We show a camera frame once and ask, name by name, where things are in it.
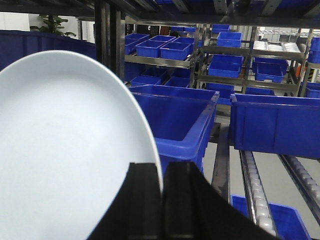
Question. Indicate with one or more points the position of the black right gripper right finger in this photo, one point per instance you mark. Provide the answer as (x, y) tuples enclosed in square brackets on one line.
[(193, 209)]

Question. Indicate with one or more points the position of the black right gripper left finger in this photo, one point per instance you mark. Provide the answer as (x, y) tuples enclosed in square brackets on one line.
[(135, 213)]

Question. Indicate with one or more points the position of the light blue round tray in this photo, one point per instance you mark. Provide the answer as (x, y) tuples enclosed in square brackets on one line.
[(69, 128)]

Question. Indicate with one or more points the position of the blue bin on near shelf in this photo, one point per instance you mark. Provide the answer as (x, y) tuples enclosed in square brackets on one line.
[(180, 119)]

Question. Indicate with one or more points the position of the blue bin below rollers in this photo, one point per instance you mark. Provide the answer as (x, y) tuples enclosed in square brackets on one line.
[(288, 221)]

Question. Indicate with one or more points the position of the blue bin on right rollers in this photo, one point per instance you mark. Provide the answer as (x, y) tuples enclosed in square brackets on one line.
[(275, 124)]

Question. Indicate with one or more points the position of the steel rack with blue bins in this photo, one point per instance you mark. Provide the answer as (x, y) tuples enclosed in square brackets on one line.
[(220, 55)]

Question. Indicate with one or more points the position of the large blue bin far left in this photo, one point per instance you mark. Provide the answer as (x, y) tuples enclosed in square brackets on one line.
[(16, 44)]

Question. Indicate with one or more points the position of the green potted plant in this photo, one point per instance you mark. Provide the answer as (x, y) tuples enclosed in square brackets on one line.
[(52, 24)]

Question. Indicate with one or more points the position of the roller conveyor rail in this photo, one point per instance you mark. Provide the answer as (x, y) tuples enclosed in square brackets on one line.
[(258, 207), (306, 185)]

